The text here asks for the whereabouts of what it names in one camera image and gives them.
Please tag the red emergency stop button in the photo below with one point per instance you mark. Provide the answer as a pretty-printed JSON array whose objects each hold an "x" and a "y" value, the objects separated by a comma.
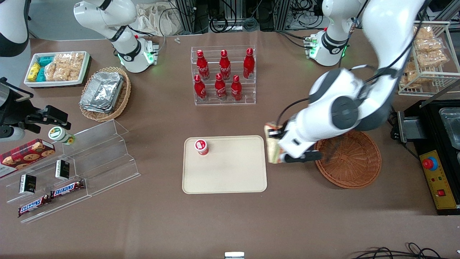
[{"x": 429, "y": 163}]

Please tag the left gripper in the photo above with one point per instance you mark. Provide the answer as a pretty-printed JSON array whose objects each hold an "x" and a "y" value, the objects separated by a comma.
[{"x": 277, "y": 133}]

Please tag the black fryer machine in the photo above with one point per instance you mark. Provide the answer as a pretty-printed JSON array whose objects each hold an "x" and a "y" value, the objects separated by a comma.
[{"x": 429, "y": 122}]

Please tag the small white box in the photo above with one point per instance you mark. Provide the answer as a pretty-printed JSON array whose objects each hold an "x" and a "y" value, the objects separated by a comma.
[{"x": 234, "y": 255}]

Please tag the red rocker switch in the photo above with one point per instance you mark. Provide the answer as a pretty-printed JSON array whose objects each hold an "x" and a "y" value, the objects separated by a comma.
[{"x": 441, "y": 192}]

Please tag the clear acrylic step shelf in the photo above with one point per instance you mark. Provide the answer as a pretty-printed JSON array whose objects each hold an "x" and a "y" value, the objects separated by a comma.
[{"x": 104, "y": 158}]

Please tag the green white lidded cup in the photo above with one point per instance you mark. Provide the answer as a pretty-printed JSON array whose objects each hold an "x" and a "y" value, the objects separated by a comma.
[{"x": 59, "y": 135}]

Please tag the triangle sandwich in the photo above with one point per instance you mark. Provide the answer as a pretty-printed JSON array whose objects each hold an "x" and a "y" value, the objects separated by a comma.
[{"x": 273, "y": 151}]

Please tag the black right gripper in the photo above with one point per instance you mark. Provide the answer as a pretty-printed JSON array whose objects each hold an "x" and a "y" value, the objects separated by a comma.
[{"x": 11, "y": 109}]

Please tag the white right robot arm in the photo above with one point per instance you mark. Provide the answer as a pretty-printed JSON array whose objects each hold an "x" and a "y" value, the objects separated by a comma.
[{"x": 125, "y": 54}]

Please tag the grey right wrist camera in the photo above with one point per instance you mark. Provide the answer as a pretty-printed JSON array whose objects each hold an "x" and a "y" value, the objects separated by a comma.
[{"x": 12, "y": 133}]

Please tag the clear rice cracker bag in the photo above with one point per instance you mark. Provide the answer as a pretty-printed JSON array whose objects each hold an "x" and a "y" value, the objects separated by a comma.
[
  {"x": 77, "y": 66},
  {"x": 51, "y": 72},
  {"x": 63, "y": 66}
]

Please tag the yellow control panel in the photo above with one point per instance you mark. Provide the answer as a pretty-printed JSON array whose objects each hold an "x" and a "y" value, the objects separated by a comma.
[{"x": 444, "y": 180}]

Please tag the teal snack packet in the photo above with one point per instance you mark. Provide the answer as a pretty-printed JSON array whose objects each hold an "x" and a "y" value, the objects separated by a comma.
[
  {"x": 46, "y": 60},
  {"x": 41, "y": 74}
]

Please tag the round brown wicker basket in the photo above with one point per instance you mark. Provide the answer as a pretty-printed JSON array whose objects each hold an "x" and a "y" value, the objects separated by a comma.
[{"x": 352, "y": 165}]

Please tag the stacked aluminium foil trays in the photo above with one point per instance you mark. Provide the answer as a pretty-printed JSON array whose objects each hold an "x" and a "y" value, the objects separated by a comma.
[{"x": 102, "y": 91}]

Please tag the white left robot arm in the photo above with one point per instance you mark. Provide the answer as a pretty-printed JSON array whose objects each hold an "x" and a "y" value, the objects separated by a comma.
[{"x": 341, "y": 108}]

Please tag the metal fryer pan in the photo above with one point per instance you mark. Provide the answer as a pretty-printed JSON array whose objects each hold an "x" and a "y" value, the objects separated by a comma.
[{"x": 451, "y": 126}]

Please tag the aluminium frame rails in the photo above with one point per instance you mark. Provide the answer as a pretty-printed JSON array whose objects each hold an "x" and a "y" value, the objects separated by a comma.
[{"x": 187, "y": 14}]

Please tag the small black box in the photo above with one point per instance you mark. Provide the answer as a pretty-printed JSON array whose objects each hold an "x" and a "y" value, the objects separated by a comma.
[
  {"x": 62, "y": 169},
  {"x": 27, "y": 184}
]

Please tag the red tartan cookie box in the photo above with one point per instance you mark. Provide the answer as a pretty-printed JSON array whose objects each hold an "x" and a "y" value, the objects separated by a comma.
[{"x": 25, "y": 154}]

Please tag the yellow snack packet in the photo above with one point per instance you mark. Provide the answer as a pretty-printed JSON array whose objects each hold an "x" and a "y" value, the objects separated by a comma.
[{"x": 33, "y": 72}]

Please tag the clear acrylic bottle rack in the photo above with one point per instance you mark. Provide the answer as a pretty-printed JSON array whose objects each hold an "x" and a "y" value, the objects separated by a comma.
[{"x": 224, "y": 102}]

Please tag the beige plastic serving tray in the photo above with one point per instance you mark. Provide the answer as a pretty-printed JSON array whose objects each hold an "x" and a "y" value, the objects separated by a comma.
[{"x": 230, "y": 172}]

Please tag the red cup white lid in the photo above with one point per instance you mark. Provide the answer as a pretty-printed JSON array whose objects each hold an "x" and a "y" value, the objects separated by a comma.
[{"x": 201, "y": 146}]

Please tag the oval light wicker basket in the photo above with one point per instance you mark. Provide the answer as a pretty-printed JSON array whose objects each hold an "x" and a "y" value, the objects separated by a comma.
[{"x": 124, "y": 97}]

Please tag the grey metal bracket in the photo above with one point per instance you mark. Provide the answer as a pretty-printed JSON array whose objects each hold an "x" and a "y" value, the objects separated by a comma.
[{"x": 409, "y": 127}]

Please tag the Snickers chocolate bar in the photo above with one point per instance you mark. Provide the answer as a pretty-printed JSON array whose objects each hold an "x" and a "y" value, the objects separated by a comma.
[
  {"x": 67, "y": 189},
  {"x": 34, "y": 205}
]

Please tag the red cola bottle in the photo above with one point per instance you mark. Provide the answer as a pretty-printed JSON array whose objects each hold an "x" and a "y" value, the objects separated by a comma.
[
  {"x": 220, "y": 89},
  {"x": 225, "y": 66},
  {"x": 200, "y": 90},
  {"x": 248, "y": 64},
  {"x": 236, "y": 90},
  {"x": 202, "y": 66}
]

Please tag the white rectangular snack bin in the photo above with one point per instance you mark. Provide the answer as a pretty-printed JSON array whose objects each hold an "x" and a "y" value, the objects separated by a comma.
[{"x": 57, "y": 83}]

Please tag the golden fried snack bag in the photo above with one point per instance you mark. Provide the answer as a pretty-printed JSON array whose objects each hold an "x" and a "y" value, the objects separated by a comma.
[
  {"x": 410, "y": 75},
  {"x": 433, "y": 58},
  {"x": 424, "y": 33},
  {"x": 429, "y": 45}
]

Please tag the beige cloth bag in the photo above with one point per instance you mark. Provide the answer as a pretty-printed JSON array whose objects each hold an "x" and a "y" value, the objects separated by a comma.
[{"x": 154, "y": 18}]

